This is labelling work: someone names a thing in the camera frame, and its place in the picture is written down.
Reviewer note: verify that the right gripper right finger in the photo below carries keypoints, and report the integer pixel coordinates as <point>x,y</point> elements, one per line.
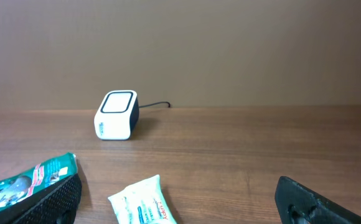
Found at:
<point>299,204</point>

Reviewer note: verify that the mint green wipes pack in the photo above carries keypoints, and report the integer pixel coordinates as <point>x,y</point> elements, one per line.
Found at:
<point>142,203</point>

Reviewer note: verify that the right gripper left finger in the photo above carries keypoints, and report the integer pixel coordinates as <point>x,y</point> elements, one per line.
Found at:
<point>57,203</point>

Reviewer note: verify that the white barcode scanner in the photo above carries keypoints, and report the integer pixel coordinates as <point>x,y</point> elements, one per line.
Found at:
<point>117,115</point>

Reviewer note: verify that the green 3M gloves package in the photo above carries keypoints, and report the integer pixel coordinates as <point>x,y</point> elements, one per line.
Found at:
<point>21,186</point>

